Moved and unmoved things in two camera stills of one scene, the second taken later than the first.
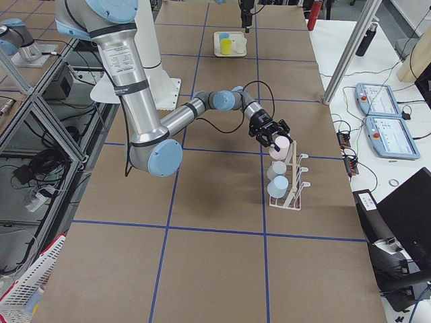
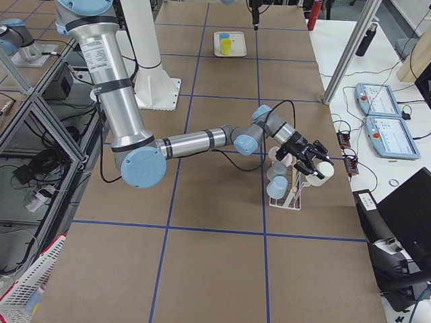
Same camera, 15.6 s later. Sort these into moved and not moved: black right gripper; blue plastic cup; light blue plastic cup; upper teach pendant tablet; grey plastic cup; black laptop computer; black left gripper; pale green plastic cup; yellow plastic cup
Moved: pale green plastic cup; black right gripper; black left gripper
Not moved: light blue plastic cup; yellow plastic cup; upper teach pendant tablet; grey plastic cup; black laptop computer; blue plastic cup
